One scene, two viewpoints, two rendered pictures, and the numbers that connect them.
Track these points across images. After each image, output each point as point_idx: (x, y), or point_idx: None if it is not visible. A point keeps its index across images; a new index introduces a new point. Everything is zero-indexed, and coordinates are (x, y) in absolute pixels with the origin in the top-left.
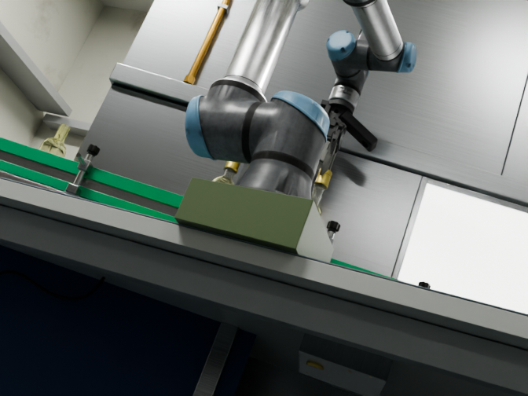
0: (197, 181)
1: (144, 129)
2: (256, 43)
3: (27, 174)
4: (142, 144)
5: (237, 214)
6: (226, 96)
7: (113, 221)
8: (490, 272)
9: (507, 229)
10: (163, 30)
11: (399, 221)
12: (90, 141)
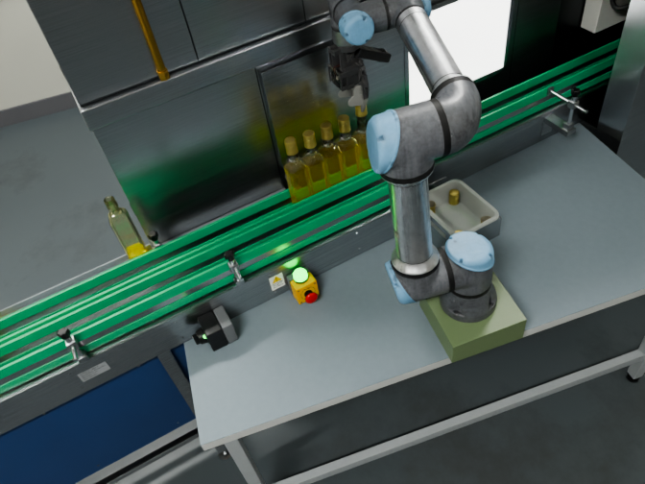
0: (457, 347)
1: (161, 139)
2: (423, 236)
3: (195, 296)
4: (172, 151)
5: (487, 344)
6: (427, 282)
7: (411, 375)
8: (463, 53)
9: (468, 14)
10: (80, 37)
11: (398, 64)
12: (129, 181)
